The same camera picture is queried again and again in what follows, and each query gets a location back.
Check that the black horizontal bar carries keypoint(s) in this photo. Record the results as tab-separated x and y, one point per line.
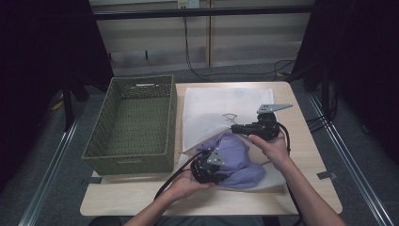
200	12

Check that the aluminium floor rail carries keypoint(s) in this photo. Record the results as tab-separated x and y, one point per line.
47	175
354	166

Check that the dark curtain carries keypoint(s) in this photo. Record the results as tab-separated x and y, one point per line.
37	62
360	62

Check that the white wall outlet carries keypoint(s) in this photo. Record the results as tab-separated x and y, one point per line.
188	3

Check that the person's right hand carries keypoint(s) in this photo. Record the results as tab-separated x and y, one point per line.
276	150

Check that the purple cloth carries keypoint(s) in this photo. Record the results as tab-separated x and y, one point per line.
241	160

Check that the white mesh laundry bag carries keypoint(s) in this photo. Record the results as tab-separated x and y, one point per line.
213	106

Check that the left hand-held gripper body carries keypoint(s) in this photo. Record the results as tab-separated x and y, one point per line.
204	169

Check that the person's left hand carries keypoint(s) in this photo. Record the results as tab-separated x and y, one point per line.
188	186

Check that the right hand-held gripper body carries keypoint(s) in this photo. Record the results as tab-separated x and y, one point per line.
266	128

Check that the green woven basket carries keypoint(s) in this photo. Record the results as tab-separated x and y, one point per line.
138	125

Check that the yellow floor tape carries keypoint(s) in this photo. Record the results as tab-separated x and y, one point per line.
57	106

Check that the grey tape mark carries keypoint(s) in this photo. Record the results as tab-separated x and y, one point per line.
327	175
92	180

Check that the black metal stand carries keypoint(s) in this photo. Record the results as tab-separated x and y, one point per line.
67	106

